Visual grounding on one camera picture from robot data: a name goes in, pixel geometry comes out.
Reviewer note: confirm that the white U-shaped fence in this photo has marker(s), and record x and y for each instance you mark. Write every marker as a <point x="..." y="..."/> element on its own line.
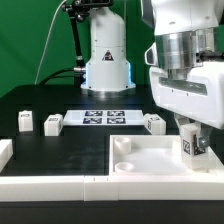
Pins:
<point x="111" y="187"/>

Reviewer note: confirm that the white square tabletop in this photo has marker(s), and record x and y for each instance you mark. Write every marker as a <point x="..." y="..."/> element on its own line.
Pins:
<point x="154" y="155"/>

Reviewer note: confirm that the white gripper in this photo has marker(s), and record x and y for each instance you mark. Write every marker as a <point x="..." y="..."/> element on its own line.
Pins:
<point x="200" y="97"/>

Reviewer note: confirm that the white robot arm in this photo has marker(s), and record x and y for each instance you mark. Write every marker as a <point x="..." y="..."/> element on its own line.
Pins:
<point x="186" y="68"/>

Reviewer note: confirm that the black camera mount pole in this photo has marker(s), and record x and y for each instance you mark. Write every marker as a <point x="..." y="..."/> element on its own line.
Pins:
<point x="78" y="11"/>

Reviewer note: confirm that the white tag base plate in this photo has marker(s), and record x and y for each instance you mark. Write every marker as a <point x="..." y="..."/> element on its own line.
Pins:
<point x="103" y="117"/>

